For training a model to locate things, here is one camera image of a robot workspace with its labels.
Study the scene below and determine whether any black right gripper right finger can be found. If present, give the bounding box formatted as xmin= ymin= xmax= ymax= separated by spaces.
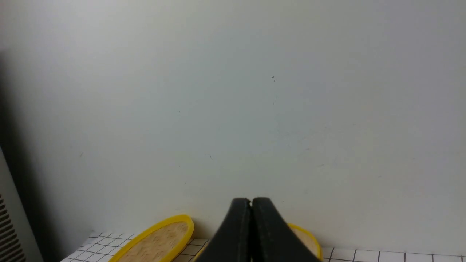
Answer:
xmin=251 ymin=197 xmax=321 ymax=262

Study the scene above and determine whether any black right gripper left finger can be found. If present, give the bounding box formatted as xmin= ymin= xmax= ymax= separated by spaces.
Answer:
xmin=198 ymin=198 xmax=251 ymax=262

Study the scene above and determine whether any yellow-rimmed bamboo steamer basket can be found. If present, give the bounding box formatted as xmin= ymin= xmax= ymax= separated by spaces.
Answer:
xmin=192 ymin=221 xmax=323 ymax=262

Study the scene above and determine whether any yellow-rimmed bamboo steamer lid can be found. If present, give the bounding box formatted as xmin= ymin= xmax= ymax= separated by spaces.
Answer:
xmin=109 ymin=214 xmax=194 ymax=262

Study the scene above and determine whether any grey ventilated device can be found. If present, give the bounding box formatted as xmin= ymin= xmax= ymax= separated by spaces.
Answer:
xmin=0 ymin=152 xmax=43 ymax=262

